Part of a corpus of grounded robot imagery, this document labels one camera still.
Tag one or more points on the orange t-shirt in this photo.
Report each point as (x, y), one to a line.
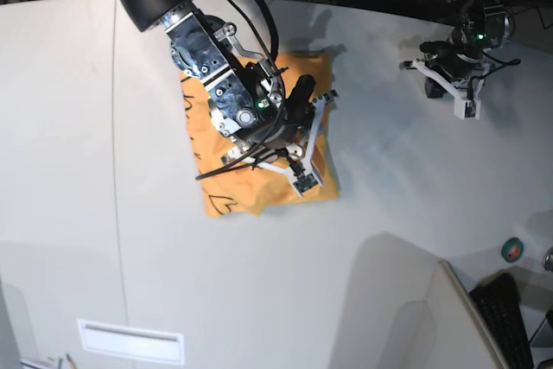
(252, 190)

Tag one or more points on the white cable tray slot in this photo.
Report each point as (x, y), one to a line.
(132, 343)

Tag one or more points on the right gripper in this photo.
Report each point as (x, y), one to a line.
(263, 132)

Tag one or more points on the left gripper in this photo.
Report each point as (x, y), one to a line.
(448, 67)

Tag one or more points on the grey desk partition panel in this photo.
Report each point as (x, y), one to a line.
(461, 338)

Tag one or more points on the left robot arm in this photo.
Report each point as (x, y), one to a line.
(483, 24)

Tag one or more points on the green tape roll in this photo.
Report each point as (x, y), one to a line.
(512, 250)

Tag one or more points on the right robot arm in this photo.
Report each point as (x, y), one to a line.
(206, 47)

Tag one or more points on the silver knob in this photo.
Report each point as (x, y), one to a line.
(548, 260)

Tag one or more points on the black keyboard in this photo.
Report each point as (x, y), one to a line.
(498, 304)

